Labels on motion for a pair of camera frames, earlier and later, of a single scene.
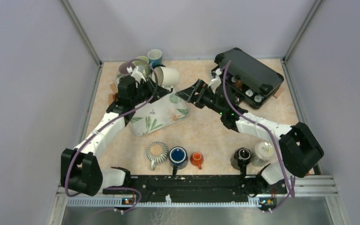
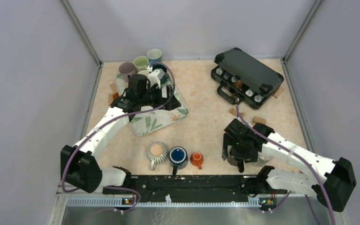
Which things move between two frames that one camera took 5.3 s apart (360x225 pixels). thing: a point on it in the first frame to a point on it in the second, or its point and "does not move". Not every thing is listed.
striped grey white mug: x=156 y=153 does not move
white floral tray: x=168 y=109 does not move
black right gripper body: x=207 y=99 to x=238 y=150
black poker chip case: x=254 y=83 does not move
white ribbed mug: x=165 y=77 to x=145 y=72
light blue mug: x=155 y=57 does not move
